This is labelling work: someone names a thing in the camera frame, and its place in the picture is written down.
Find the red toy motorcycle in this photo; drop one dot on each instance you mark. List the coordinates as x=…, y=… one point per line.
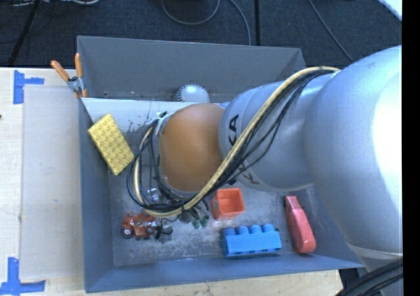
x=138, y=225

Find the yellow studded flat block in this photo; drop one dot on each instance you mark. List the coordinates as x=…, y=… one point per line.
x=111, y=144

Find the orange square cup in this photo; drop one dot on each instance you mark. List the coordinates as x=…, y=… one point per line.
x=228, y=204

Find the blue toy brick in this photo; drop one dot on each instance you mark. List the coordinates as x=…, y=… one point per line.
x=252, y=243

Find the white grey ball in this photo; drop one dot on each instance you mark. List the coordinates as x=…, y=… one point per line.
x=192, y=94

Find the pale flat board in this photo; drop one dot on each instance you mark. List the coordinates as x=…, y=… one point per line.
x=49, y=173

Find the grey metal bin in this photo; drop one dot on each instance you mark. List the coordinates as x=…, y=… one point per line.
x=183, y=68

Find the red flat hand tool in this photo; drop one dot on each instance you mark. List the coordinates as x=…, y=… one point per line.
x=300, y=227

